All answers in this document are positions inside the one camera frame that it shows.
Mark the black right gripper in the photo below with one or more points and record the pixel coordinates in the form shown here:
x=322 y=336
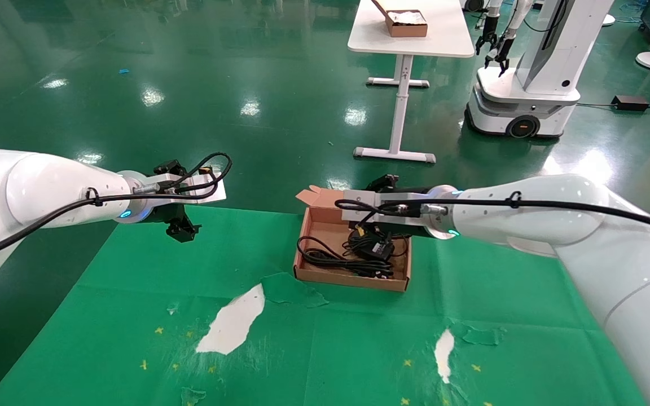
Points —
x=409 y=232

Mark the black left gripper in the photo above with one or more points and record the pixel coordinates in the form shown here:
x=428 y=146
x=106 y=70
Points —
x=167 y=213

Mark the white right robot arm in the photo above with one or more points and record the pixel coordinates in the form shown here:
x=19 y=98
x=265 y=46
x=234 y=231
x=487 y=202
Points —
x=613 y=265

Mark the background robot black gripper arm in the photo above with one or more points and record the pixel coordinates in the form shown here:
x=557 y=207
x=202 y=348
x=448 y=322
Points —
x=487 y=34
x=503 y=53

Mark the open brown cardboard box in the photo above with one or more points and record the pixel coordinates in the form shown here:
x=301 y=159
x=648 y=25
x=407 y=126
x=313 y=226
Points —
x=313 y=225

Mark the small filled cardboard box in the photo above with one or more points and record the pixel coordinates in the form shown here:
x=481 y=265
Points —
x=407 y=27

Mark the white standing desk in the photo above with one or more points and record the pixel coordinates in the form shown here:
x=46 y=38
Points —
x=409 y=42

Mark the green table cloth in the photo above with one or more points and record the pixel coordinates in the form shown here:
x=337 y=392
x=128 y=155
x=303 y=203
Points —
x=359 y=338

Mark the white wheeled background robot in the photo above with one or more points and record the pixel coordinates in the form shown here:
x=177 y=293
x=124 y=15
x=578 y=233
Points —
x=545 y=67

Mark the black power adapter brick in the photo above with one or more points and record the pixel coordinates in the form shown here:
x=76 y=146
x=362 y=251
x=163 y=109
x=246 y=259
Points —
x=629 y=103

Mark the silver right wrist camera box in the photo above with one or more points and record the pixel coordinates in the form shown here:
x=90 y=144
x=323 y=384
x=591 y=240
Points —
x=359 y=195

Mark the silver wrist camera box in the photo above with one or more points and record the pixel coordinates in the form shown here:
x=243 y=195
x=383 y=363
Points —
x=212 y=192
x=359 y=195

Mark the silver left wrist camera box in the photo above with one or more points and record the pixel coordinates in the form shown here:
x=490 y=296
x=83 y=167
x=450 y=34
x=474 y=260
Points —
x=212 y=192

